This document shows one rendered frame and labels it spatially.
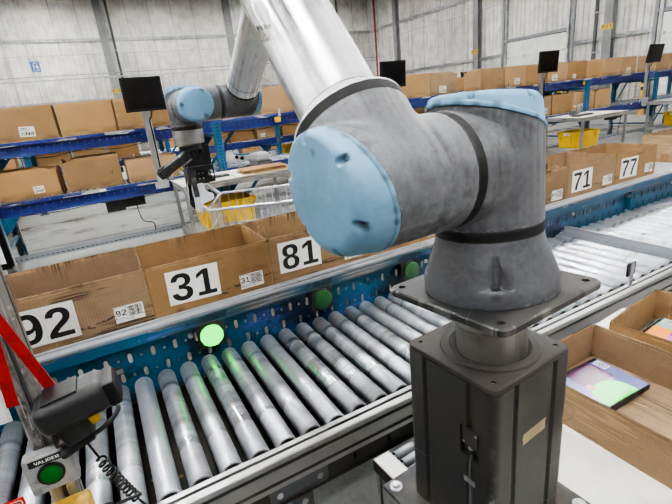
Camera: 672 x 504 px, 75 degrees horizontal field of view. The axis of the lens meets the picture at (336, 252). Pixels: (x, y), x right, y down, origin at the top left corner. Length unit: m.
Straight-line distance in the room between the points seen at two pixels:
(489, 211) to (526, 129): 0.11
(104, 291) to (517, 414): 1.12
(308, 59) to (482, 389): 0.48
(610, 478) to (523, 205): 0.61
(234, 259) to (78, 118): 4.57
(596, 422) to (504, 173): 0.65
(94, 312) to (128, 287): 0.11
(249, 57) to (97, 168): 4.55
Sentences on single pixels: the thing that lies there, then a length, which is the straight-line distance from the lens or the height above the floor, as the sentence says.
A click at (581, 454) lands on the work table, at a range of 1.08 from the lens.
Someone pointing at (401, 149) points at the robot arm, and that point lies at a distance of 0.47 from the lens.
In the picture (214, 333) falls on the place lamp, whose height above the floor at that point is 0.82.
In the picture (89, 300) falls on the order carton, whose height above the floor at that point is 1.00.
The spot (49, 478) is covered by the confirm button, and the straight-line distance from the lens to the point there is 0.90.
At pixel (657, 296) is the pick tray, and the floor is 0.83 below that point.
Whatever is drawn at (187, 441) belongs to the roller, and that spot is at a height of 0.75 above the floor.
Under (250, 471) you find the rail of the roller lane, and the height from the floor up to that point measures 0.74.
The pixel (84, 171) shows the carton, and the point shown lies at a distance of 5.64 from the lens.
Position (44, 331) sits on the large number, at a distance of 1.46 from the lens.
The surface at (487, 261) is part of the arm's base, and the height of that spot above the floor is 1.25.
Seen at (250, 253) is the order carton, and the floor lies 1.02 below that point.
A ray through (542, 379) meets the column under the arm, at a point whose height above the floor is 1.05.
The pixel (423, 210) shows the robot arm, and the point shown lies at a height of 1.34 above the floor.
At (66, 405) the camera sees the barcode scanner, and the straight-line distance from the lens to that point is 0.80.
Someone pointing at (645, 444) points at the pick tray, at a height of 0.81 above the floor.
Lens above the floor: 1.46
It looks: 19 degrees down
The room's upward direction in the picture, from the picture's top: 6 degrees counter-clockwise
